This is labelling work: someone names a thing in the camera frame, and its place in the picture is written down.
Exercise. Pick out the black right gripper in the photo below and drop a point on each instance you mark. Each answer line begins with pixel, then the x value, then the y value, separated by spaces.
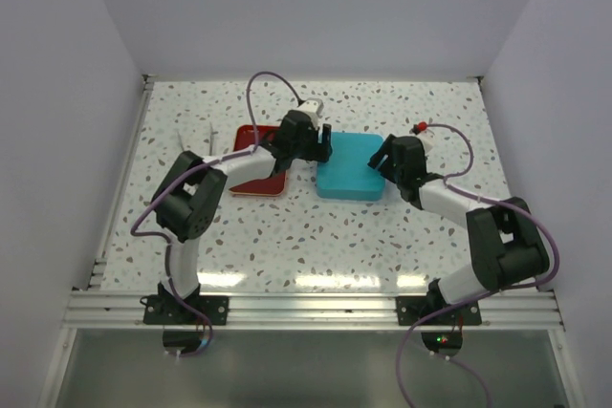
pixel 385 150

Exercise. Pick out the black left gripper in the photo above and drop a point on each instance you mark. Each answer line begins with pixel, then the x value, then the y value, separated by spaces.
pixel 318 151

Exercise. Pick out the teal tin lid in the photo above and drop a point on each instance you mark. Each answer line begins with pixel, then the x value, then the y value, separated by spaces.
pixel 349 160

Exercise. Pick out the metal tongs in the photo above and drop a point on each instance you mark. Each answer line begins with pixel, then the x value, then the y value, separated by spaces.
pixel 197 138

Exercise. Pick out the teal tin box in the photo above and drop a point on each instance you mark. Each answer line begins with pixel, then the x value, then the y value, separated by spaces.
pixel 351 191

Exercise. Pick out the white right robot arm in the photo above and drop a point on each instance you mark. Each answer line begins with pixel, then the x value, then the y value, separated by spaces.
pixel 505 244

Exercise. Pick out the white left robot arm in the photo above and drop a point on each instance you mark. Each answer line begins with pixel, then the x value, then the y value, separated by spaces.
pixel 188 198

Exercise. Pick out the red lacquer tray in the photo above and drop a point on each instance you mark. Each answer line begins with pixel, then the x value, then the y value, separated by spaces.
pixel 270 187

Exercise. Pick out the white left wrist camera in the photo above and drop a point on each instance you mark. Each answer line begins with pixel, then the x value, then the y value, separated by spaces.
pixel 313 108

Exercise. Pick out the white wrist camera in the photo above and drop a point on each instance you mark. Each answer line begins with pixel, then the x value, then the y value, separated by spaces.
pixel 313 108
pixel 422 132

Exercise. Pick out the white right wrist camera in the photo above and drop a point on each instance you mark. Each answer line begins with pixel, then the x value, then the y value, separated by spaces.
pixel 422 132

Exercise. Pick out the front aluminium mounting rail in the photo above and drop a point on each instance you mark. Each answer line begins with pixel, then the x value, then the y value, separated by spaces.
pixel 522 310

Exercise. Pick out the aluminium table frame rail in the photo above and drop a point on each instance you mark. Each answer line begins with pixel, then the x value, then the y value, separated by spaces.
pixel 100 259

